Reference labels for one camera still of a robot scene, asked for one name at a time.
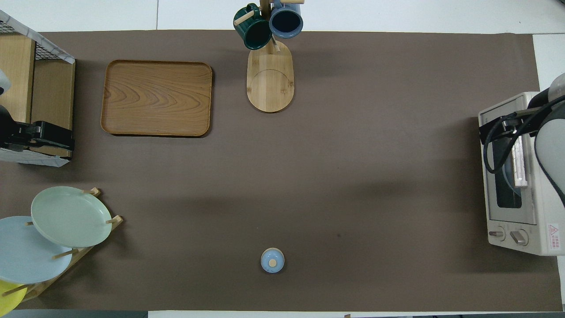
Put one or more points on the brown table mat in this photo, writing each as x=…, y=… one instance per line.
x=353, y=132

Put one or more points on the wooden plate rack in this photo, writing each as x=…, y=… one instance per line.
x=115, y=219

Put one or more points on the yellow plate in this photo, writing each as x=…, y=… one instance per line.
x=9, y=300

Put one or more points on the blue mug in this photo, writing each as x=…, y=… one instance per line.
x=286, y=20

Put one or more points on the small blue bell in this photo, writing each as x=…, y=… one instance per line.
x=272, y=261

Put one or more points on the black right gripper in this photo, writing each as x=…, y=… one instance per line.
x=490, y=131

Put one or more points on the dark green mug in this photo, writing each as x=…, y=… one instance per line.
x=254, y=31

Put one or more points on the white toaster oven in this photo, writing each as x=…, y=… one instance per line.
x=547, y=238

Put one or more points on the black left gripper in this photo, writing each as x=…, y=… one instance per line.
x=39, y=139

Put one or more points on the light blue racked plate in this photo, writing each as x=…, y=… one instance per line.
x=26, y=256

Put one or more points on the wooden tray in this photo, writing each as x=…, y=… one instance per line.
x=156, y=98

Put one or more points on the wooden mug tree stand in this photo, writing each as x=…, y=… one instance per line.
x=269, y=84

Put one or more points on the pale green plate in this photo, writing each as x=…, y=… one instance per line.
x=70, y=216

